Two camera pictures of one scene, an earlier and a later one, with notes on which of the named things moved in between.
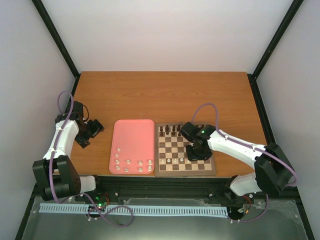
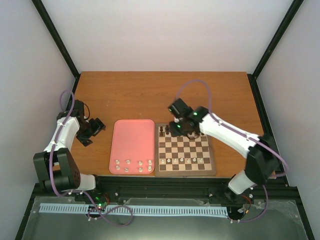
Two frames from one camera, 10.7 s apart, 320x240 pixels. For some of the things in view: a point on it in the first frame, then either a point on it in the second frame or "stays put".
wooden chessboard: x=171 y=156 stays put
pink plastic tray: x=133 y=149 stays put
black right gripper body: x=196 y=154 -> x=180 y=130
